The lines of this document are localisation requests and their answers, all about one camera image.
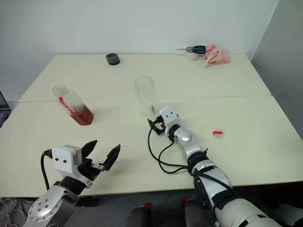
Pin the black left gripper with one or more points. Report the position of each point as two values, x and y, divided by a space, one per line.
86 169

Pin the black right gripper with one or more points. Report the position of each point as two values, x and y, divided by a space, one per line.
160 123

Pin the clear plastic cup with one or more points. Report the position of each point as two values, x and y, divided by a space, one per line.
145 91

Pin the clear bottle with amber drink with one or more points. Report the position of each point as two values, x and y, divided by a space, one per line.
78 111

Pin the white bottle cap red stripe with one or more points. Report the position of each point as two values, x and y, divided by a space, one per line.
218 133

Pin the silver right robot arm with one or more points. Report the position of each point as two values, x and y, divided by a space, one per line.
213 179

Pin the dark rounded shape red tab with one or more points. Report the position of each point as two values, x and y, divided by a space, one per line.
139 217
193 215

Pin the white tape roll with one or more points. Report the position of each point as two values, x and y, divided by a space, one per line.
191 57

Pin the dark laptop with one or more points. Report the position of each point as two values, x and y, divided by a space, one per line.
3 111

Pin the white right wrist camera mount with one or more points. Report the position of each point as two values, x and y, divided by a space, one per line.
168 117

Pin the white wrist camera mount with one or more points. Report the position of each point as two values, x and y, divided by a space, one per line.
64 160
168 117

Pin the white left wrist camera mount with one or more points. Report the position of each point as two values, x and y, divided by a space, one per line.
64 160

